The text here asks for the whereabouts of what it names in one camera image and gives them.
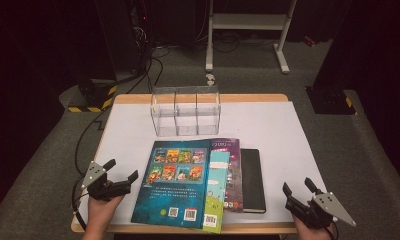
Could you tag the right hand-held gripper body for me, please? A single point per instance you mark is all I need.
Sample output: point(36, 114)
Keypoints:
point(328, 205)

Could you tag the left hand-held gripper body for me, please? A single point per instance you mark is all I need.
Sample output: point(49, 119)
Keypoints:
point(104, 191)

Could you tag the black notebook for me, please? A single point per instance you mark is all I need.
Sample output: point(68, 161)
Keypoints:
point(253, 180)

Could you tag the dark blue picture book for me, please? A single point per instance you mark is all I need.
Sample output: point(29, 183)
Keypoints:
point(174, 196)

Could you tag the purple book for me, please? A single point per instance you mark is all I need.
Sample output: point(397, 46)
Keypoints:
point(234, 173)

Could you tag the light blue green picture book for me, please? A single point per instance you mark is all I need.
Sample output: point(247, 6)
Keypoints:
point(216, 200)

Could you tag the clear acrylic book rack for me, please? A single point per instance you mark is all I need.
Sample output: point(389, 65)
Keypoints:
point(186, 113)

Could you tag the person's left hand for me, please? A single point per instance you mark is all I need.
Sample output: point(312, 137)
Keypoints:
point(101, 213)

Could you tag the person's right hand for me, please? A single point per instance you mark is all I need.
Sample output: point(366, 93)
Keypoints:
point(309, 231)

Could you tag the white table mat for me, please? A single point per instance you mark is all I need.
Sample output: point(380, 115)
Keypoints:
point(128, 133)

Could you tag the black yellow striped stand base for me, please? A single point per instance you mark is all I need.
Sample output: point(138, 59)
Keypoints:
point(93, 96)
point(331, 101)

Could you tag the wooden table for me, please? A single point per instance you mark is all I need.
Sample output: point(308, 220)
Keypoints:
point(241, 97)

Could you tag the small white floor object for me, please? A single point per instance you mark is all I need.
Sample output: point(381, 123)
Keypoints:
point(210, 79)

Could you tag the small red object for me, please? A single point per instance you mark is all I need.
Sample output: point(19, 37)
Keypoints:
point(309, 41)

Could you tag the white metal stand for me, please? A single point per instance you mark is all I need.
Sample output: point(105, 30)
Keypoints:
point(248, 21)

